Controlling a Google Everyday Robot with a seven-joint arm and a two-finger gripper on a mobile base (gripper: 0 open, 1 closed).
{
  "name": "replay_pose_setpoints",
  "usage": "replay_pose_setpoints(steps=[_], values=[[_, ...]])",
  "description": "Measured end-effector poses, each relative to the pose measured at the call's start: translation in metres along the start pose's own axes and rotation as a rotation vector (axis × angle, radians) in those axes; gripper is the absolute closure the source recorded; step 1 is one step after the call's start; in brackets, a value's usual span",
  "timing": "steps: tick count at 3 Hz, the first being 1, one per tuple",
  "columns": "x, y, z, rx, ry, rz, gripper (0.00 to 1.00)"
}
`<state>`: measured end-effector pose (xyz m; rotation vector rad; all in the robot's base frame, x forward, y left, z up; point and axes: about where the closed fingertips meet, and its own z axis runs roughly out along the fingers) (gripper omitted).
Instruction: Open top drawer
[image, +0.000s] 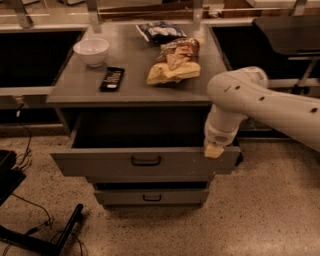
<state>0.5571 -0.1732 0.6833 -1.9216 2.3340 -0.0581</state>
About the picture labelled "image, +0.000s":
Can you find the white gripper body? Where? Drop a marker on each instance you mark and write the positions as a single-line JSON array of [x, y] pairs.
[[218, 137]]

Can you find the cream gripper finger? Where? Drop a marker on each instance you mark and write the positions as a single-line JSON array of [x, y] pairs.
[[213, 150]]

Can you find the grey top drawer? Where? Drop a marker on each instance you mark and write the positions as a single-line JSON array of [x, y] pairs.
[[142, 145]]

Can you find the grey drawer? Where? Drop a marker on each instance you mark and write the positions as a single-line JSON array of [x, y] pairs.
[[148, 197], [142, 145]]

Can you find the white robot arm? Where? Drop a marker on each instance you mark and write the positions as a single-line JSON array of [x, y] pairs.
[[244, 93]]

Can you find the grey drawer cabinet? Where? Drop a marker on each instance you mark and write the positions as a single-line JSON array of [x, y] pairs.
[[77, 89]]

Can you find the grey bottom drawer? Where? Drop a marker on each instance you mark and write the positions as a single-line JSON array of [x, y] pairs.
[[148, 197]]

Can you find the yellow brown chip bag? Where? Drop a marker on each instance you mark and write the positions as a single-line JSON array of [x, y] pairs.
[[178, 60]]

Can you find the black chair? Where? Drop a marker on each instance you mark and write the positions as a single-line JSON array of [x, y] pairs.
[[296, 37]]

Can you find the dark blue snack bag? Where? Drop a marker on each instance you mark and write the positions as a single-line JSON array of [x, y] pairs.
[[160, 32]]

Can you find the white bowl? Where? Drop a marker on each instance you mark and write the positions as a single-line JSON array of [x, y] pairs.
[[92, 52]]

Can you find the black stand base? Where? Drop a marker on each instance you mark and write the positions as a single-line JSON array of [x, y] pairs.
[[22, 218]]

